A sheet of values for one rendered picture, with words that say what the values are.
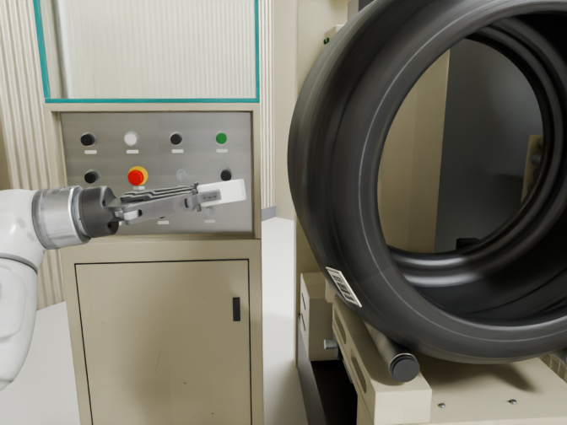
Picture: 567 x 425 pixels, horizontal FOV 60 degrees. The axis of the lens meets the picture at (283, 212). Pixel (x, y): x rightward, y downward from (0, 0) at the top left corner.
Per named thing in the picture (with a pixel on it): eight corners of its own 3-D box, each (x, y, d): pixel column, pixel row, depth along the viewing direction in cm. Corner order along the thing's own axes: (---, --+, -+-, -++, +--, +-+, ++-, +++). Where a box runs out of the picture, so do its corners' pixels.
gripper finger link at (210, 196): (186, 194, 73) (183, 198, 70) (219, 188, 73) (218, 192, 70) (187, 203, 73) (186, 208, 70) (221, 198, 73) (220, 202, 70)
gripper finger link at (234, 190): (197, 186, 73) (196, 187, 72) (243, 179, 74) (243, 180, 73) (200, 206, 74) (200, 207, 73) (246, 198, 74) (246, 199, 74)
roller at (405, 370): (347, 293, 107) (341, 275, 106) (366, 286, 107) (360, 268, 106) (395, 388, 74) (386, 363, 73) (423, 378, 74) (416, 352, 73)
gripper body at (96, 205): (69, 195, 68) (137, 185, 68) (88, 183, 76) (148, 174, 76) (83, 246, 70) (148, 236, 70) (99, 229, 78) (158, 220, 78)
